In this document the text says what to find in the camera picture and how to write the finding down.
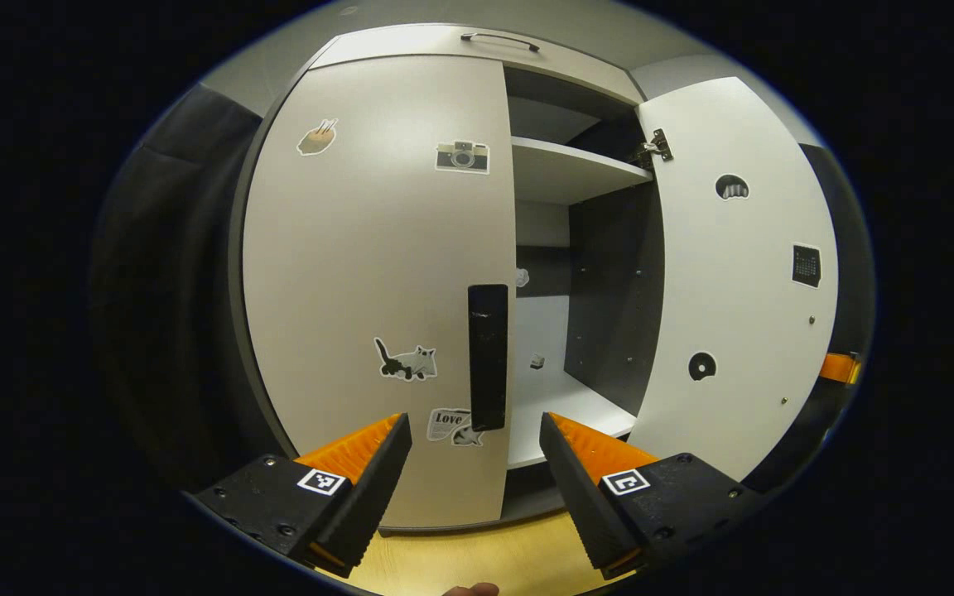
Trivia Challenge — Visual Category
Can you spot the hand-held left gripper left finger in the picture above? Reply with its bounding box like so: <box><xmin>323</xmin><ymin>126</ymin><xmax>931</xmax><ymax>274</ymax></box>
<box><xmin>191</xmin><ymin>411</ymin><xmax>413</xmax><ymax>579</ymax></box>

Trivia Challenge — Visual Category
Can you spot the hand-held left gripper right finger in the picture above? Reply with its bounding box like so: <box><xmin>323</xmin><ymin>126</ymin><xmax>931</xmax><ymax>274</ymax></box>
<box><xmin>539</xmin><ymin>411</ymin><xmax>764</xmax><ymax>580</ymax></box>

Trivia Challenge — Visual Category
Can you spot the white cabinet door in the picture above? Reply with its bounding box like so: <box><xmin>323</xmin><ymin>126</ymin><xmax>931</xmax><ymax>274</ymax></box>
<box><xmin>241</xmin><ymin>54</ymin><xmax>518</xmax><ymax>531</ymax></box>
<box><xmin>626</xmin><ymin>76</ymin><xmax>841</xmax><ymax>483</ymax></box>

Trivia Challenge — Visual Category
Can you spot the black door handle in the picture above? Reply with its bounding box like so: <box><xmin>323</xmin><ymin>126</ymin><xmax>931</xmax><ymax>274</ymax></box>
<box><xmin>468</xmin><ymin>284</ymin><xmax>509</xmax><ymax>432</ymax></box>

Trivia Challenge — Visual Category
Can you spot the white double-door shoe cabinet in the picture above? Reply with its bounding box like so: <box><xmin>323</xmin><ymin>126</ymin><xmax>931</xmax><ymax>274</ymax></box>
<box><xmin>227</xmin><ymin>21</ymin><xmax>667</xmax><ymax>539</ymax></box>

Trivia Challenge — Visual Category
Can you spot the white cabinet shelf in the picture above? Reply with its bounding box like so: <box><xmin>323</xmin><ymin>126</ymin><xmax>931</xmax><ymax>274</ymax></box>
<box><xmin>512</xmin><ymin>137</ymin><xmax>653</xmax><ymax>206</ymax></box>
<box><xmin>507</xmin><ymin>364</ymin><xmax>638</xmax><ymax>470</ymax></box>

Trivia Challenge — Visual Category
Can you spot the metal door hinge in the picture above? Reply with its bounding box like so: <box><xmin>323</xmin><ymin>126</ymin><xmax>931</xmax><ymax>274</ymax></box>
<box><xmin>630</xmin><ymin>128</ymin><xmax>675</xmax><ymax>172</ymax></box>

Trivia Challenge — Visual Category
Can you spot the metal drawer handle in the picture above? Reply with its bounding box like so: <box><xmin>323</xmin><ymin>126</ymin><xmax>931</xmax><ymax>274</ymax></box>
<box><xmin>460</xmin><ymin>31</ymin><xmax>542</xmax><ymax>54</ymax></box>

